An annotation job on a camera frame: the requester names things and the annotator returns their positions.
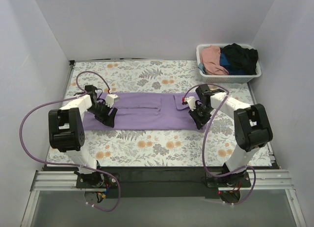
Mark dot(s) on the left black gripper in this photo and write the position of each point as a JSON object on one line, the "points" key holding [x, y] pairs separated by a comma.
{"points": [[103, 111]]}

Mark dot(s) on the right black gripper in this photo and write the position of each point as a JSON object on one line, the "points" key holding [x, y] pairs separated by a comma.
{"points": [[199, 114]]}

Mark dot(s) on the purple t shirt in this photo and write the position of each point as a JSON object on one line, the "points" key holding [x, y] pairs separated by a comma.
{"points": [[147, 111]]}

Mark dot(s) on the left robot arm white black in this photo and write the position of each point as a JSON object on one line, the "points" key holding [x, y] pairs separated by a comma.
{"points": [[66, 132]]}

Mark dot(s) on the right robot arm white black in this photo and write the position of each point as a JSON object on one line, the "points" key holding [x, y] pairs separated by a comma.
{"points": [[251, 125]]}

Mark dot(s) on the floral patterned table cloth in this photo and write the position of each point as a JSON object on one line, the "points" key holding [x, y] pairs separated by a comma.
{"points": [[152, 148]]}

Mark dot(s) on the white plastic laundry basket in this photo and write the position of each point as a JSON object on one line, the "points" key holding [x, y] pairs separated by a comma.
{"points": [[223, 78]]}

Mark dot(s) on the blue t shirt in basket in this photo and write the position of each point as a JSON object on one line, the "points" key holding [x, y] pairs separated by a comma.
{"points": [[231, 69]]}

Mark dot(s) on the pink t shirt in basket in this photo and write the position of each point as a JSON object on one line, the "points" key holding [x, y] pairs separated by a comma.
{"points": [[210, 58]]}

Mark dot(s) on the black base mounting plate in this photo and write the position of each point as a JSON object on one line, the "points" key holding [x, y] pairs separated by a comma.
{"points": [[154, 182]]}

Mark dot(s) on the black t shirt in basket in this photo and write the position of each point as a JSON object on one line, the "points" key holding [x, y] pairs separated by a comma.
{"points": [[243, 58]]}

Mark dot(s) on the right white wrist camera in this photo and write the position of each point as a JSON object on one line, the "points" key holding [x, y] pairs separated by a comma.
{"points": [[190, 101]]}

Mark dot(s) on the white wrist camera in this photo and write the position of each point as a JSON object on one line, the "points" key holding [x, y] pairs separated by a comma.
{"points": [[190, 101], [110, 99]]}

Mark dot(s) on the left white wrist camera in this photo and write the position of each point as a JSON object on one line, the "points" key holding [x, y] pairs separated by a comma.
{"points": [[110, 99]]}

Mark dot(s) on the aluminium frame rail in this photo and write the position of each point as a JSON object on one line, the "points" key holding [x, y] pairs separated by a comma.
{"points": [[67, 180]]}

